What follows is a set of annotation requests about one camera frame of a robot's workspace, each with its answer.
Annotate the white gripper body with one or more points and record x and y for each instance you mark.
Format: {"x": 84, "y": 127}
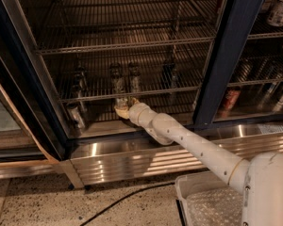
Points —
{"x": 134, "y": 111}

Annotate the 7up can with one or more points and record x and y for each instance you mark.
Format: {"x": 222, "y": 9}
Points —
{"x": 119, "y": 88}

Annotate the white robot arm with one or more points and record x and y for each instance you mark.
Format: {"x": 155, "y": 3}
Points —
{"x": 259, "y": 180}

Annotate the silver can centre rear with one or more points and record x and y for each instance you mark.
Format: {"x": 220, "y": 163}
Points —
{"x": 135, "y": 77}

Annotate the silver can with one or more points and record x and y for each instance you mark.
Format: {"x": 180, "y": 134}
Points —
{"x": 135, "y": 77}
{"x": 75, "y": 115}

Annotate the dark can centre rear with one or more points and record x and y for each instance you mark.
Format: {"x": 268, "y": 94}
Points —
{"x": 116, "y": 70}

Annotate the dark blue can right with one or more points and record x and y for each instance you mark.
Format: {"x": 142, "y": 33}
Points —
{"x": 170, "y": 77}

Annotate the silver can left bottom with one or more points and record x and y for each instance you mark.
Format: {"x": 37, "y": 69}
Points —
{"x": 75, "y": 115}

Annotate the dark can left rear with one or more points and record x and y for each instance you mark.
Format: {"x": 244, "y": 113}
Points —
{"x": 80, "y": 86}

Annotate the red can right compartment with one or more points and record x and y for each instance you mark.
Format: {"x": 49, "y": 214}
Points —
{"x": 229, "y": 100}

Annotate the open glass fridge door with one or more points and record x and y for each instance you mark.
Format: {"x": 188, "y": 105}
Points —
{"x": 32, "y": 129}

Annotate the dark blue fridge pillar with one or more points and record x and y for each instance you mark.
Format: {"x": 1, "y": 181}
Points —
{"x": 235, "y": 26}

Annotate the clear plastic bin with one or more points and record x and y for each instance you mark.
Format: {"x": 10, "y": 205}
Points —
{"x": 188, "y": 184}

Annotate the bubble wrap sheet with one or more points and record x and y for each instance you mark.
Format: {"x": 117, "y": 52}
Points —
{"x": 215, "y": 207}

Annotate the lower wire shelf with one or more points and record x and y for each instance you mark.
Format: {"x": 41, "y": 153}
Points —
{"x": 189, "y": 62}

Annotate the upper wire shelf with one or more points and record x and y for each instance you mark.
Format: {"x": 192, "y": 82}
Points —
{"x": 82, "y": 26}

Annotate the right compartment wire shelf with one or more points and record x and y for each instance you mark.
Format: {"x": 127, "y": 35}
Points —
{"x": 260, "y": 62}

